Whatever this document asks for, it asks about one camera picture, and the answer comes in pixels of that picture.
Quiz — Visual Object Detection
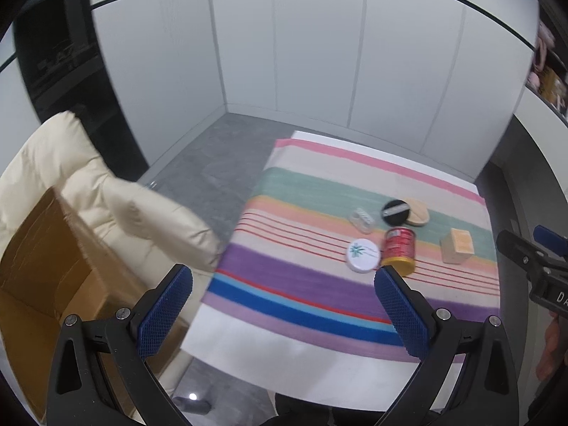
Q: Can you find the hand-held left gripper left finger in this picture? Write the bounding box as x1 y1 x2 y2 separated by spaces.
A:
47 264 194 426

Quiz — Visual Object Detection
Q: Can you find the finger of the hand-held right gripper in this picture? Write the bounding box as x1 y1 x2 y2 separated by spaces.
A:
532 225 568 255
496 229 540 273

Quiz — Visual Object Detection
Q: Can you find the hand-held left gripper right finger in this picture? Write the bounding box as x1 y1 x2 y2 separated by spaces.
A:
374 265 520 426

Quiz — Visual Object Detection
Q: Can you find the clear plastic oval case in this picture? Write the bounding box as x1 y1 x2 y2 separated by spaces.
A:
348 208 377 234

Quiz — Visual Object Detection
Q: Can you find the person's right hand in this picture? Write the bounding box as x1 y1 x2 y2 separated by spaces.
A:
535 314 568 382

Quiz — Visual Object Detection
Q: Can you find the wooden cube box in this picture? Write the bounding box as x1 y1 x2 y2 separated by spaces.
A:
439 228 474 265

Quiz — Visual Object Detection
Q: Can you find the red metal can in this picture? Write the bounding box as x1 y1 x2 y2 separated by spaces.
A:
381 226 416 274

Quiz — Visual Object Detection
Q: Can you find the white round lid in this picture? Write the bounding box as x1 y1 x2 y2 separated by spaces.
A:
345 239 381 273

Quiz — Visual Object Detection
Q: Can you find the round wooden lid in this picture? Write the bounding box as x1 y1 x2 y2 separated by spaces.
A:
403 198 430 228

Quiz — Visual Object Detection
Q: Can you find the striped colourful cloth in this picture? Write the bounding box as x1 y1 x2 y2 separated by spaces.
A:
184 137 502 365

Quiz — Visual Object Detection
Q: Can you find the brown cardboard box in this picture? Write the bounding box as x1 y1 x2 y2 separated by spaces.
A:
0 186 191 424

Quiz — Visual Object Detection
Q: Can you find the tan printed box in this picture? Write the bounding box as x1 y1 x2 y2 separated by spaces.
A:
539 66 568 108

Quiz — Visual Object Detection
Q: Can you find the cream padded jacket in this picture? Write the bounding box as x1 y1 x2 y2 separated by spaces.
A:
0 111 225 391

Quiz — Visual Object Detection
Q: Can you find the pink plush bag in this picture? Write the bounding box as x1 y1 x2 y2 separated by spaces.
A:
535 20 559 60

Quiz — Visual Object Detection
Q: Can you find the black display cabinet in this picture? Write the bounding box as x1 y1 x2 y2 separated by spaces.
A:
13 0 150 182

